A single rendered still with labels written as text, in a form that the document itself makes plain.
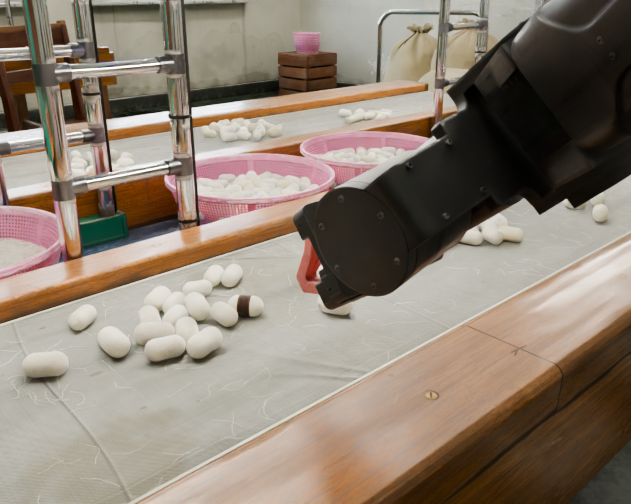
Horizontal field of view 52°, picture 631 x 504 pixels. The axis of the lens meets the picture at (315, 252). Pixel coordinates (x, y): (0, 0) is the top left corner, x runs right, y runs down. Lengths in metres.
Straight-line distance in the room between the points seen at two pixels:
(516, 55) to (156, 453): 0.35
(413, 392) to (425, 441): 0.06
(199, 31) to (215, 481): 6.33
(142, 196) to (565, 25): 0.90
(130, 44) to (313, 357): 5.79
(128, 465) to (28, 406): 0.12
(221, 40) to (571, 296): 6.28
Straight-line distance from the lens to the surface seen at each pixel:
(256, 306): 0.63
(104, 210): 1.04
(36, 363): 0.58
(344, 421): 0.46
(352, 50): 6.93
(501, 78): 0.31
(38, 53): 0.71
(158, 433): 0.50
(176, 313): 0.62
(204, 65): 6.70
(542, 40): 0.28
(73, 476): 0.48
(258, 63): 7.11
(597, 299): 0.67
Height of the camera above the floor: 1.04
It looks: 22 degrees down
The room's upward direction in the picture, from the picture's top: straight up
